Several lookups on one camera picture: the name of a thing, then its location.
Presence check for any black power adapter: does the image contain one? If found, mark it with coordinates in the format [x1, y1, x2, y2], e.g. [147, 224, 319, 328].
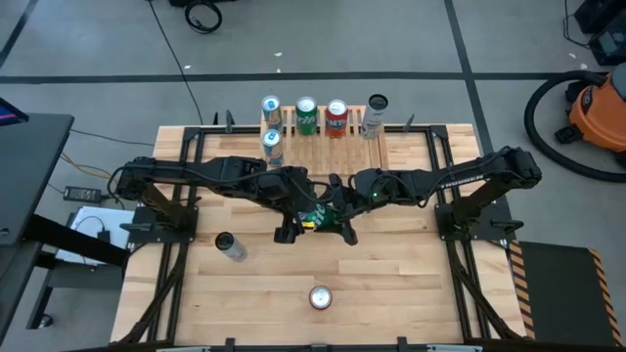
[63, 185, 103, 203]

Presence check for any black equipment box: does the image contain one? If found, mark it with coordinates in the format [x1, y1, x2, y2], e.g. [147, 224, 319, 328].
[589, 26, 626, 67]
[574, 0, 626, 33]

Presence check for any wooden slatted shelf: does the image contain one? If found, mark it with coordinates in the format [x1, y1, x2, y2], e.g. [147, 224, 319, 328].
[258, 105, 391, 180]

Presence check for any white paper sheet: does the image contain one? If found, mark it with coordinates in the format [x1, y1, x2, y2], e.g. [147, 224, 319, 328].
[55, 205, 136, 268]

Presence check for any orange shop vacuum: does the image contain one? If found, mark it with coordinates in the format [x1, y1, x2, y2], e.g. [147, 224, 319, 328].
[523, 69, 626, 185]
[555, 63, 626, 167]

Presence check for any black desk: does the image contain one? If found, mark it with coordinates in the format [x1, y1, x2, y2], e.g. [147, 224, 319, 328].
[0, 112, 131, 343]

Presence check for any blue silver Red Bull can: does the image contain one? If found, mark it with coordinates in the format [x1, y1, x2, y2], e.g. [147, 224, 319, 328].
[261, 128, 286, 167]
[260, 95, 284, 132]

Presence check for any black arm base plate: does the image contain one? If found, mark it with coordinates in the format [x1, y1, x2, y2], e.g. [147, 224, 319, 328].
[127, 204, 200, 244]
[434, 202, 514, 242]

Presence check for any black hazard-striped mat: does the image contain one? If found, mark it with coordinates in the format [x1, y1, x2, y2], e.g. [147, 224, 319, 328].
[508, 240, 625, 349]

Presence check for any red Fanta strawberry can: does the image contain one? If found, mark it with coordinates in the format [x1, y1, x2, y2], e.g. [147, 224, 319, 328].
[325, 99, 349, 140]
[307, 285, 334, 311]

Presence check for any white Celsius can black lid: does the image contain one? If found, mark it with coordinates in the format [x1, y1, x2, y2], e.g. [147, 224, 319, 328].
[214, 231, 248, 264]
[360, 93, 390, 141]

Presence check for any laptop screen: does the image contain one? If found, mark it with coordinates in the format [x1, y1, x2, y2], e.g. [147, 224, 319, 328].
[0, 96, 29, 127]

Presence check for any yellow floor cable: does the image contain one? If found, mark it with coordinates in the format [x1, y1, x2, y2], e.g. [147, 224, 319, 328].
[58, 151, 148, 185]

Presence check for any green Sprite can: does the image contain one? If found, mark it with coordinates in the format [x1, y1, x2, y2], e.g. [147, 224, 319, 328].
[305, 204, 344, 232]
[294, 96, 319, 137]

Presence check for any long black floor cable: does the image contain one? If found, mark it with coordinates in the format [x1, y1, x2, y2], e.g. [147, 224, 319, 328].
[147, 0, 204, 126]

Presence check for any black equipment case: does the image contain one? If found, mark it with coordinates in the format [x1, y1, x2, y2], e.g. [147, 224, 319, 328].
[168, 0, 239, 8]

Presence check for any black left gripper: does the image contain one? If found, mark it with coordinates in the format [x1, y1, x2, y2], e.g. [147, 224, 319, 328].
[273, 168, 324, 244]

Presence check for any coiled black cable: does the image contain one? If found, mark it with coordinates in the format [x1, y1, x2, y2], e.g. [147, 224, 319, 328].
[183, 0, 224, 35]

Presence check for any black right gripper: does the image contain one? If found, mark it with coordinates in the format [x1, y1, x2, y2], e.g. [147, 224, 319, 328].
[328, 170, 387, 247]

